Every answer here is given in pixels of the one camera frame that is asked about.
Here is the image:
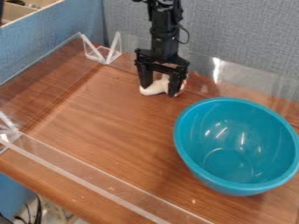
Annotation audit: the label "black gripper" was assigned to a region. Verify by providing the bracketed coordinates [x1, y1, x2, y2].
[135, 49, 190, 97]

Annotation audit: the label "white and brown mushroom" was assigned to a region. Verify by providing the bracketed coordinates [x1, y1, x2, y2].
[139, 73, 189, 98]

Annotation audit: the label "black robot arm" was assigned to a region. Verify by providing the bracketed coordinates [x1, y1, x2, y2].
[132, 0, 190, 97]

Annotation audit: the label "blue plastic bowl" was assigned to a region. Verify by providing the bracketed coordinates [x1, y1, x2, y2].
[173, 97, 299, 196]

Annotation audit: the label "clear acrylic back barrier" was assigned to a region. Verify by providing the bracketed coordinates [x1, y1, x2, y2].
[111, 31, 299, 102]

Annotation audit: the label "clear acrylic barrier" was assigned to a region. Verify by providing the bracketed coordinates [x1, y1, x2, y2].
[0, 111, 213, 224]
[111, 31, 299, 102]

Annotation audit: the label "wooden shelf box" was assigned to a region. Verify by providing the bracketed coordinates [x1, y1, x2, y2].
[0, 0, 64, 27]

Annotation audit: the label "clear acrylic front barrier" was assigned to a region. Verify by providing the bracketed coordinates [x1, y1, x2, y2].
[0, 111, 213, 224]

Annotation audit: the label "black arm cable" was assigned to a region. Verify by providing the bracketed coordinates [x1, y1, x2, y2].
[177, 24, 193, 46]

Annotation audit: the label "clear acrylic corner bracket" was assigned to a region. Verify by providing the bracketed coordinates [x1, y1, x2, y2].
[80, 31, 123, 65]

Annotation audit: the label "black cables on floor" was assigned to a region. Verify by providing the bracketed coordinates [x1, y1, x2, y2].
[0, 195, 44, 224]

